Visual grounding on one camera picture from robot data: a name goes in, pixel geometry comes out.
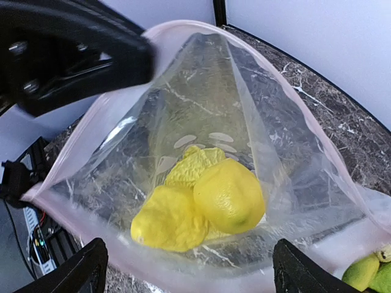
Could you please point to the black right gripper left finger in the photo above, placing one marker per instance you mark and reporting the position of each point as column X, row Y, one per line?
column 89, row 264

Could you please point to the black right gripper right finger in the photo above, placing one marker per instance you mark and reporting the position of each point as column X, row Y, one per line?
column 296, row 272

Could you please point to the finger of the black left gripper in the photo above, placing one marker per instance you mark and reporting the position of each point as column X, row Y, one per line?
column 54, row 53

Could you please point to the yellow toy pear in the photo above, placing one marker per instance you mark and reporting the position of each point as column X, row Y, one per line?
column 169, row 220

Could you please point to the yellow toy lemon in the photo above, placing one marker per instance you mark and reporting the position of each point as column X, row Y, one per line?
column 229, row 195

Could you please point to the clear zip top bag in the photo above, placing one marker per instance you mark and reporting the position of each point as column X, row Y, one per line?
column 213, row 97

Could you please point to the yellow napa cabbage toy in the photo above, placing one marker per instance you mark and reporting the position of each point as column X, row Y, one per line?
column 194, row 162

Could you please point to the green yellow toy mango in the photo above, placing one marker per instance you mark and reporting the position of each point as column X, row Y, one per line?
column 360, row 274

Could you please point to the light green toy fruit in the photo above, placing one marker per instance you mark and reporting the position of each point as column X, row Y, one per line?
column 381, row 281

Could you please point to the cream toy apple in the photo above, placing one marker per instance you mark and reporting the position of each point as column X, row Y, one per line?
column 384, row 254

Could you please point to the black left frame post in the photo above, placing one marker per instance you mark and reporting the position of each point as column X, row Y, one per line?
column 220, row 13

